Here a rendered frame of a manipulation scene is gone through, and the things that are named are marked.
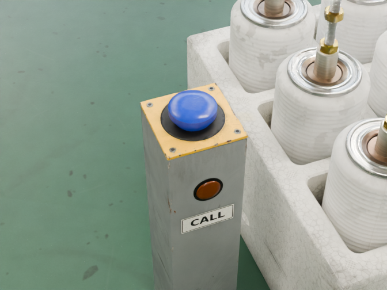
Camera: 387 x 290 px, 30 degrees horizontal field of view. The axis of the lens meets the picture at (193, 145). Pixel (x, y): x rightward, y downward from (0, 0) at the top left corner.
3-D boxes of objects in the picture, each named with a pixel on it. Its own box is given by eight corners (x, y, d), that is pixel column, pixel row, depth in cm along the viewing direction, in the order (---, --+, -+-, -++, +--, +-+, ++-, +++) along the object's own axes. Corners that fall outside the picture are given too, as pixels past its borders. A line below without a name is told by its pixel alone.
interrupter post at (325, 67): (311, 66, 74) (314, 41, 72) (334, 67, 74) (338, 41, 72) (312, 81, 73) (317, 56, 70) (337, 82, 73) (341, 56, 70)
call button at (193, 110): (224, 132, 59) (224, 113, 58) (178, 144, 58) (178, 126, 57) (206, 100, 62) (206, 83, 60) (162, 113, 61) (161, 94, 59)
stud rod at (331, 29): (320, 58, 73) (330, -5, 67) (330, 58, 73) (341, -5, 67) (321, 64, 72) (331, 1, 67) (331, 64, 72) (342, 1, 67)
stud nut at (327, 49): (318, 42, 72) (319, 35, 71) (336, 42, 72) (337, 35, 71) (320, 54, 71) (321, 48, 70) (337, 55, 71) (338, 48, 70)
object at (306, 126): (263, 157, 90) (274, 42, 77) (341, 159, 90) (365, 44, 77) (266, 218, 83) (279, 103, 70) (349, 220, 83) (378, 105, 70)
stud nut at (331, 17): (323, 11, 69) (324, 3, 69) (341, 11, 69) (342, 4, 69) (325, 23, 68) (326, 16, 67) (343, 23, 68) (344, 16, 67)
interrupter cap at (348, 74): (284, 50, 76) (285, 45, 76) (356, 52, 76) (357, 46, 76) (288, 98, 71) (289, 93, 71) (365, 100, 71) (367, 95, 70)
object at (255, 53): (308, 108, 96) (325, -7, 83) (288, 158, 90) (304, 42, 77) (239, 91, 98) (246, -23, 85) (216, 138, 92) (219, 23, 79)
